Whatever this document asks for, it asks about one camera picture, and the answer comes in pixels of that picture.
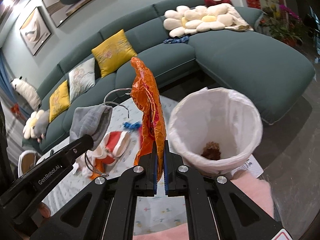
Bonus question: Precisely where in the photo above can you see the green potted plant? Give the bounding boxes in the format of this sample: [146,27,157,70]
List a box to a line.
[259,7,304,47]

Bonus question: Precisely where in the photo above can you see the blue plastic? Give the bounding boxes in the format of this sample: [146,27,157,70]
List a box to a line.
[122,121,143,132]

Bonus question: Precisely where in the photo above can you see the pink orchid plant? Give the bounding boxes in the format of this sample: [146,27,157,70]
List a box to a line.
[279,4,304,23]

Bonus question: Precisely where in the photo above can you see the white printed paper sheet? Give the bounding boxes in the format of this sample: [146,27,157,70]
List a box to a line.
[232,155,264,179]

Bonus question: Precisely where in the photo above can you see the blue curtain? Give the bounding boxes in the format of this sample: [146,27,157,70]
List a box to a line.
[0,50,16,98]

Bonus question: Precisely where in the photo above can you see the dark dining furniture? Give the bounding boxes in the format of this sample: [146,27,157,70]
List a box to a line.
[303,12,320,38]

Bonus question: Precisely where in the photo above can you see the brown food scraps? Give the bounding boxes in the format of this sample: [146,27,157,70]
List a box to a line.
[199,142,222,160]

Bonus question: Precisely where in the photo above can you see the white lined waste bin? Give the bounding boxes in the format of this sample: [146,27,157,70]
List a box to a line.
[168,87,263,178]

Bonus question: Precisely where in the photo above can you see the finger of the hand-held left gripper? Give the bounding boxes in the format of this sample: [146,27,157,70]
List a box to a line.
[65,134,94,165]

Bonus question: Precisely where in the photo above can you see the orange foil wrapper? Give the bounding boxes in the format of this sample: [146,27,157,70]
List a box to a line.
[130,57,167,183]

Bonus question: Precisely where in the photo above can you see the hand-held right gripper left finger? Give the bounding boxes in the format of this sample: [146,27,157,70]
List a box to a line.
[30,150,160,240]

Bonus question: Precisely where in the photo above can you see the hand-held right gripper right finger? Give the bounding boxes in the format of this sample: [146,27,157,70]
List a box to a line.
[164,140,292,240]

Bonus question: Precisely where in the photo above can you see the pink fluffy cloth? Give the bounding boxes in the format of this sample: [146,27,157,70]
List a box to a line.
[132,170,274,240]

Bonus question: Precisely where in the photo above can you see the large yellow embroidered cushion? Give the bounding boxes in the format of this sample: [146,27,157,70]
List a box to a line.
[91,29,138,78]

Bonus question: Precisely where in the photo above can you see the white tissue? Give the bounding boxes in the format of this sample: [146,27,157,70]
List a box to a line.
[74,155,96,178]

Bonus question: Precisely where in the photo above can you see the small framed wall picture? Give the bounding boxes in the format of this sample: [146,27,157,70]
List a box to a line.
[19,6,52,56]

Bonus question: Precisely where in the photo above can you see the small yellow embroidered cushion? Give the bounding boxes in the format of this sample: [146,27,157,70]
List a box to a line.
[49,80,71,123]

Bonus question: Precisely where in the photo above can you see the pale embroidered cushion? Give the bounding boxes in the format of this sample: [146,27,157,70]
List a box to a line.
[68,58,97,101]

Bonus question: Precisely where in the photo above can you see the teal sectional sofa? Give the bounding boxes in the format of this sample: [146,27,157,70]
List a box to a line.
[21,0,316,153]

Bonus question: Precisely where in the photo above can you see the floral print tablecloth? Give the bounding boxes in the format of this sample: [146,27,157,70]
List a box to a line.
[37,94,191,230]

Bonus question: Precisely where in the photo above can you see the person's left hand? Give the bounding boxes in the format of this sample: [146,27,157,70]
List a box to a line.
[37,201,52,218]

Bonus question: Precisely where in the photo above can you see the beige blanket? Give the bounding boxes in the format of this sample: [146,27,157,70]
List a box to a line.
[220,4,255,32]

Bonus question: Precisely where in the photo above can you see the white animal plush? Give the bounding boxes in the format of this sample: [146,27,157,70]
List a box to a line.
[10,76,42,111]

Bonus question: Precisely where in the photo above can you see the blue beaded cloth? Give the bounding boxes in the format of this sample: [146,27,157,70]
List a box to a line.
[163,35,189,44]

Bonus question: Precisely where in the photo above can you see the grey drawstring pouch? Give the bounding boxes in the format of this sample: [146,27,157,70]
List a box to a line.
[69,88,132,151]

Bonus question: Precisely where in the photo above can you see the small orange wrapper piece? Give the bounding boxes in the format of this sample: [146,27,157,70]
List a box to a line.
[89,159,109,180]

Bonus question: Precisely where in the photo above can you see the small white flower pillow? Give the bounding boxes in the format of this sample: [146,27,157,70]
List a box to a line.
[22,109,45,139]

